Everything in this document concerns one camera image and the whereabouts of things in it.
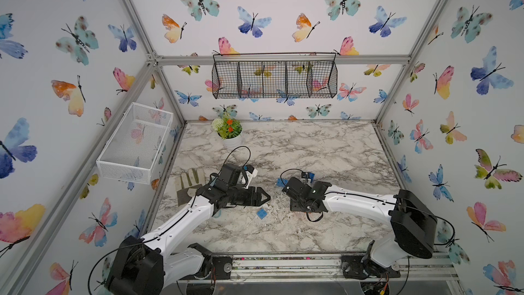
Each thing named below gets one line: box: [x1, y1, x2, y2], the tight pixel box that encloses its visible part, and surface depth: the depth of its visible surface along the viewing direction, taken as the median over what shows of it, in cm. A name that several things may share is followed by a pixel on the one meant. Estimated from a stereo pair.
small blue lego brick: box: [256, 208, 269, 220], surface depth 88 cm
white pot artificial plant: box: [211, 116, 243, 149], surface depth 100 cm
